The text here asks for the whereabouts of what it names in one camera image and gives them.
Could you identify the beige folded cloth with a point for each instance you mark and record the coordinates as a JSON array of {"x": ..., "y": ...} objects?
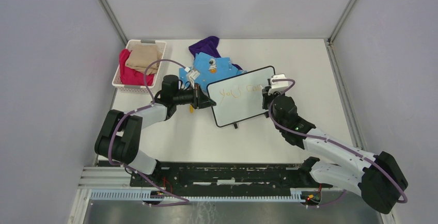
[{"x": 142, "y": 56}]

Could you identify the red cloth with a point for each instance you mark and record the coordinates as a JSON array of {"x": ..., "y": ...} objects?
[{"x": 129, "y": 76}]

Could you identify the black framed whiteboard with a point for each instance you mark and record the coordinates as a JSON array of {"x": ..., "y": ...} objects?
[{"x": 239, "y": 98}]

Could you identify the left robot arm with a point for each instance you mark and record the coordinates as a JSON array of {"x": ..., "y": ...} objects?
[{"x": 120, "y": 134}]

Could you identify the purple cloth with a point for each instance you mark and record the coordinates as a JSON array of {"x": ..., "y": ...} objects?
[{"x": 205, "y": 51}]

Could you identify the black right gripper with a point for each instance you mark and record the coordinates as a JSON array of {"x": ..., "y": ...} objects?
[{"x": 267, "y": 96}]

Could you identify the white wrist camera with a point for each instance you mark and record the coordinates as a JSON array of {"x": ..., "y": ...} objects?
[
  {"x": 191, "y": 75},
  {"x": 277, "y": 83}
]

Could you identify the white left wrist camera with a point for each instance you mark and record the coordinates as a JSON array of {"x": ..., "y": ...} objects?
[{"x": 191, "y": 75}]

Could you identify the white cable duct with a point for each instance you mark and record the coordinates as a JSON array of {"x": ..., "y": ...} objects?
[{"x": 151, "y": 195}]

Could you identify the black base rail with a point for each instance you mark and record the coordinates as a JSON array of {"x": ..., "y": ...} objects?
[{"x": 226, "y": 179}]

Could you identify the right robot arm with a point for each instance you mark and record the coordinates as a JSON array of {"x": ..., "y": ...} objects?
[{"x": 376, "y": 178}]

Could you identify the blue patterned cloth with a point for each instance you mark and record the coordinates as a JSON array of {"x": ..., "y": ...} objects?
[{"x": 224, "y": 70}]

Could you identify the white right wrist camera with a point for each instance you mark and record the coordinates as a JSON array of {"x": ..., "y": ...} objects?
[{"x": 277, "y": 83}]

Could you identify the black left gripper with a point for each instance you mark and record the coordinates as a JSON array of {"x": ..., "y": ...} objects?
[{"x": 201, "y": 100}]

